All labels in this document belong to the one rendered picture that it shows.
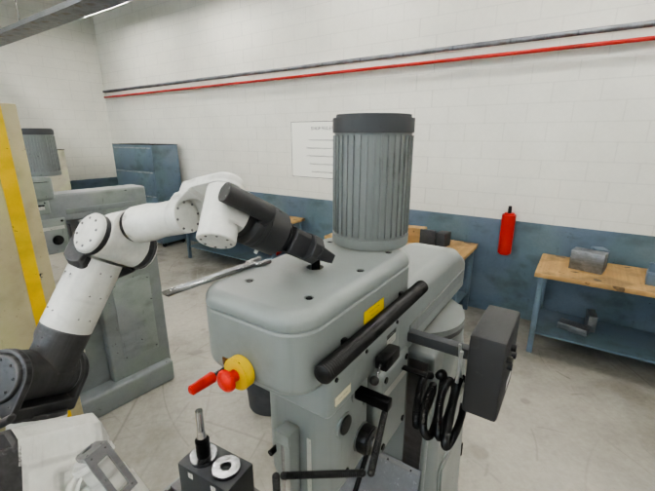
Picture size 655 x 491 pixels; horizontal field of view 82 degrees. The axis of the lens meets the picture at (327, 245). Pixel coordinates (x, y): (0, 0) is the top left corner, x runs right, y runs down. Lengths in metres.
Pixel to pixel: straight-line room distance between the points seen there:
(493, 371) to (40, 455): 0.88
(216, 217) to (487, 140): 4.46
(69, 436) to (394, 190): 0.80
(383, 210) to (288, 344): 0.42
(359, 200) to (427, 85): 4.33
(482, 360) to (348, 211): 0.46
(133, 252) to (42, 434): 0.33
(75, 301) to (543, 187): 4.57
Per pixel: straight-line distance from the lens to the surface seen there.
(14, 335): 2.41
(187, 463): 1.50
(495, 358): 0.95
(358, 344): 0.70
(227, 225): 0.63
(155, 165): 7.96
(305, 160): 6.07
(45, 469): 0.85
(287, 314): 0.61
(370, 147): 0.88
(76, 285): 0.84
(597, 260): 4.42
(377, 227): 0.91
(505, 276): 5.12
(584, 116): 4.82
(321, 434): 0.90
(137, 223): 0.76
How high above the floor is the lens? 2.16
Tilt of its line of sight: 16 degrees down
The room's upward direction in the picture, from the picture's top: straight up
